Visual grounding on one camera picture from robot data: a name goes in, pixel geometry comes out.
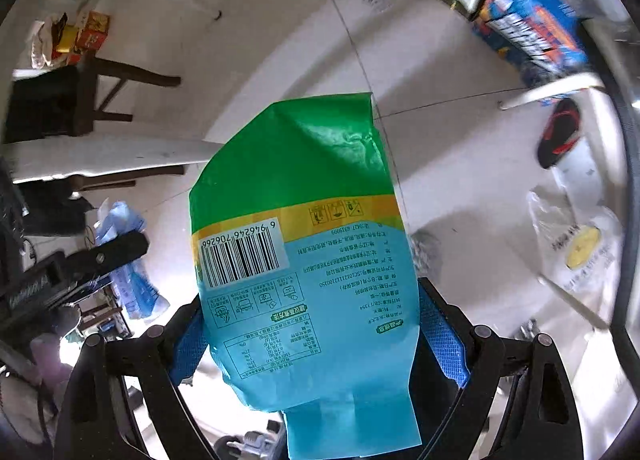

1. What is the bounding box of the red cardboard box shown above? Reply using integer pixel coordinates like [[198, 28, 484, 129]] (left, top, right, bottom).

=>
[[82, 11, 111, 33], [75, 30, 108, 51]]

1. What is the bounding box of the green blue packaging bag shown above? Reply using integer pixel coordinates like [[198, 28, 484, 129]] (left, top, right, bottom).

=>
[[189, 92, 425, 460]]

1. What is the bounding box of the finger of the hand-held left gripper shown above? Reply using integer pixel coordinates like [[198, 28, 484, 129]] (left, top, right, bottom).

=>
[[62, 231, 150, 291]]

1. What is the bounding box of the yellow bin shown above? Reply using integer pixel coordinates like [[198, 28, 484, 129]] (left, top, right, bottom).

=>
[[55, 27, 78, 55]]

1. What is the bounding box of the colourful blue printed box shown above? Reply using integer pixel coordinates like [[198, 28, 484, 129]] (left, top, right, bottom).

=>
[[472, 0, 591, 83]]

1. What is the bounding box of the white bag yellow smiley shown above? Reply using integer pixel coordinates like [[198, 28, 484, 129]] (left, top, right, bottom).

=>
[[526, 190, 626, 291]]

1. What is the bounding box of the blue star print wrapper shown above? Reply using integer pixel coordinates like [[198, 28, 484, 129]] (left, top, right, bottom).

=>
[[94, 200, 171, 322]]

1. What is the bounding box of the black red slipper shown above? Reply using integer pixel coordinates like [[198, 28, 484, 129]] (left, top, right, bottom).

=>
[[537, 99, 582, 170]]

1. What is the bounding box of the dark wooden chair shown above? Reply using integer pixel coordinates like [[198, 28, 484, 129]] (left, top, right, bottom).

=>
[[70, 52, 182, 196]]

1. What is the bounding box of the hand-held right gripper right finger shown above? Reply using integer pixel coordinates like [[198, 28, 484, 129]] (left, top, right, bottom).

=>
[[417, 276, 586, 460]]

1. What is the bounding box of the person's left forearm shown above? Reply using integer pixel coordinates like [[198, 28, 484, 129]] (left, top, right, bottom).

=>
[[0, 330, 76, 446]]

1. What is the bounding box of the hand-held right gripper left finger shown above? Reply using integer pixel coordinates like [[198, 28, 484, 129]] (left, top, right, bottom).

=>
[[54, 297, 216, 460]]

